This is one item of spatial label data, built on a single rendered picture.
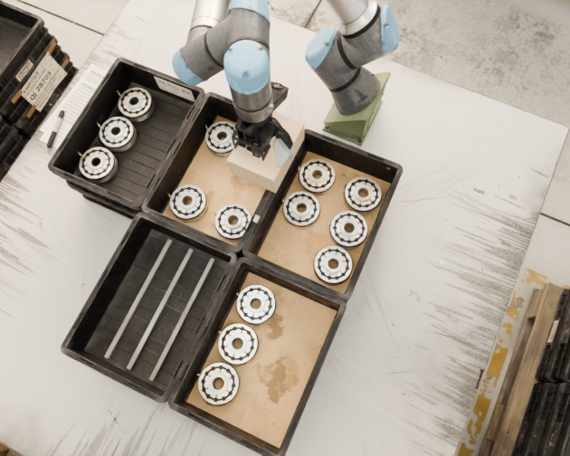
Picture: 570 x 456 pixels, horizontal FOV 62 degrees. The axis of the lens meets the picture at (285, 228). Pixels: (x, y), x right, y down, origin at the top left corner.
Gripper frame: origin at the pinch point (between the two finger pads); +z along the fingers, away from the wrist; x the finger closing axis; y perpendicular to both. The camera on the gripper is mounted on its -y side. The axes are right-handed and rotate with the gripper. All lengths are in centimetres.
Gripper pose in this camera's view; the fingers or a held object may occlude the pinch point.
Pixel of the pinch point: (266, 146)
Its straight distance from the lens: 113.9
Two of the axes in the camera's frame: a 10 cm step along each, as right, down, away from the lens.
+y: -4.4, 8.6, -2.5
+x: 9.0, 4.1, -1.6
